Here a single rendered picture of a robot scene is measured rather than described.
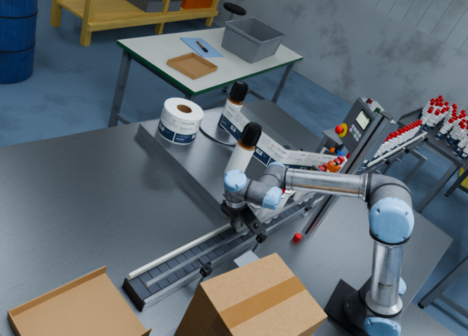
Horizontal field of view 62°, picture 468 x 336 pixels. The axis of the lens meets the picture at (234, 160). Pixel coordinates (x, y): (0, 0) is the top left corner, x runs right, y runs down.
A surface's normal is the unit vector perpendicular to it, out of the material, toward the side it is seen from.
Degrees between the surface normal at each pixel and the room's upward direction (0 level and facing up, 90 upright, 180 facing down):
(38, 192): 0
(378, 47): 90
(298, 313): 0
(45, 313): 0
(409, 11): 90
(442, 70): 90
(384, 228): 83
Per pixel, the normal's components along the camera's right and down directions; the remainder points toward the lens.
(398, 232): -0.35, 0.32
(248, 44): -0.51, 0.43
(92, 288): 0.34, -0.77
